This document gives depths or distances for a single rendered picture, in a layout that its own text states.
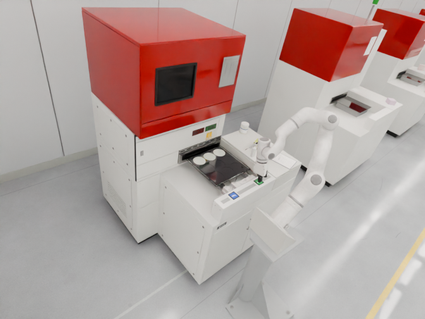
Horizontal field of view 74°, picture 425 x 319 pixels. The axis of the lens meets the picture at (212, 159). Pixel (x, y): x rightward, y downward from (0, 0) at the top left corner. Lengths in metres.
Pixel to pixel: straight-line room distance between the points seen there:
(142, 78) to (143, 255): 1.63
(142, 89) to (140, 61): 0.16
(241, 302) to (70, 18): 2.86
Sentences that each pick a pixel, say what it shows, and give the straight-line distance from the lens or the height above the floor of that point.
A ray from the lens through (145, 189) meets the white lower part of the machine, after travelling 2.23.
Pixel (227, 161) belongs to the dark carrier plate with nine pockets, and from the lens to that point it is 2.29.
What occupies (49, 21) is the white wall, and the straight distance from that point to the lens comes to 3.04.
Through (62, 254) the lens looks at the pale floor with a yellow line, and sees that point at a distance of 2.84.
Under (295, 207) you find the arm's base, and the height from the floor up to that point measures 1.06.
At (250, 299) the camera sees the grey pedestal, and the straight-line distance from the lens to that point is 2.58.
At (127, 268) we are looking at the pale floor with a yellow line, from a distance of 2.66.
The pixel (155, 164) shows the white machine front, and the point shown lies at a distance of 2.12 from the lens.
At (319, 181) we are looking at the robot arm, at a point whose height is 1.25.
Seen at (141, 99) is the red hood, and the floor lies 1.51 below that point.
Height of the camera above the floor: 2.28
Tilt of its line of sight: 37 degrees down
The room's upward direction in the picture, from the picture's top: 11 degrees clockwise
